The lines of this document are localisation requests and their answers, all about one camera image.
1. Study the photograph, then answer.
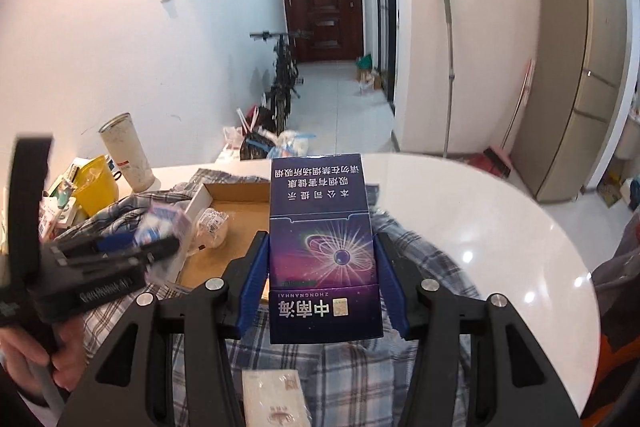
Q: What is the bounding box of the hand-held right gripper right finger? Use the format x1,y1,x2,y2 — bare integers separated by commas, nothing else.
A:
372,231,583,427

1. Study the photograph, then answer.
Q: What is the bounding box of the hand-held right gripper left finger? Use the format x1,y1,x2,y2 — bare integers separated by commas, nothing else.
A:
57,229,273,427

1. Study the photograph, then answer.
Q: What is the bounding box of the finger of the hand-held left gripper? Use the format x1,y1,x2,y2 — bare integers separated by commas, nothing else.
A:
50,231,146,258
62,238,182,274

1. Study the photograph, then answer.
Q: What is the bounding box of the shallow cardboard box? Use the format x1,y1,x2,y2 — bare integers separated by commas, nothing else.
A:
170,182,273,293

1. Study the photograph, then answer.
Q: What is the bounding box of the pink item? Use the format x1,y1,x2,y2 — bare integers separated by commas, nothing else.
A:
192,207,231,250

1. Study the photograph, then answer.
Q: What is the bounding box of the purple cigarette pack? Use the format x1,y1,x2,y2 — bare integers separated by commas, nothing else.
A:
268,153,385,345

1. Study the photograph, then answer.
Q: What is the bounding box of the person's left hand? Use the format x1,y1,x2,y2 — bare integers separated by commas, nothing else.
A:
0,304,98,408

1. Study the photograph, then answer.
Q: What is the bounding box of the yellow plastic container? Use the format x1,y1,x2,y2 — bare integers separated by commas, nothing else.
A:
72,155,121,218

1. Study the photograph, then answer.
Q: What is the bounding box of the cream speckled tumbler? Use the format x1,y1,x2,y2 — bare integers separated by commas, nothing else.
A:
98,113,156,194

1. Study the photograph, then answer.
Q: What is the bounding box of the blue plaid cloth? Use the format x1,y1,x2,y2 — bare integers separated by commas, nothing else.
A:
50,167,476,427

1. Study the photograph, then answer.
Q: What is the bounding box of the cream cigarette pack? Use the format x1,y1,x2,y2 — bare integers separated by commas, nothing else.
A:
241,369,308,427

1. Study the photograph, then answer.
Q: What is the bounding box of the black trash bag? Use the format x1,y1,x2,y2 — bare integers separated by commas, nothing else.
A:
240,134,273,160

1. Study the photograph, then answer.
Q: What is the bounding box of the blue white plastic bag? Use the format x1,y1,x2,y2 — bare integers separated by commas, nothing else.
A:
267,129,317,158

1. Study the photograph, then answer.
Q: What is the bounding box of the pink broom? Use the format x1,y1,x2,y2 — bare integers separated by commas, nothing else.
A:
467,59,537,180

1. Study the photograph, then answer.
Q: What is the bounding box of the black bicycle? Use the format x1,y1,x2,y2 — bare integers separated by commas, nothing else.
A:
250,29,313,135

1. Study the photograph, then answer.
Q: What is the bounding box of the bags and box on floor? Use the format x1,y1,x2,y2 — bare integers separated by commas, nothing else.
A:
354,53,383,92

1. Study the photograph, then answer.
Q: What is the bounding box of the person's grey orange clothing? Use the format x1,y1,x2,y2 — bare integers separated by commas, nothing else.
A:
590,207,640,427

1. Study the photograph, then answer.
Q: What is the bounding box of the beige refrigerator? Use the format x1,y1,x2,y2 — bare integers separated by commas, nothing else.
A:
510,0,633,204

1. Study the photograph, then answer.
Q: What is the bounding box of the black framed glass sliding door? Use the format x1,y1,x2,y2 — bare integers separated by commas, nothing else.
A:
370,0,401,118

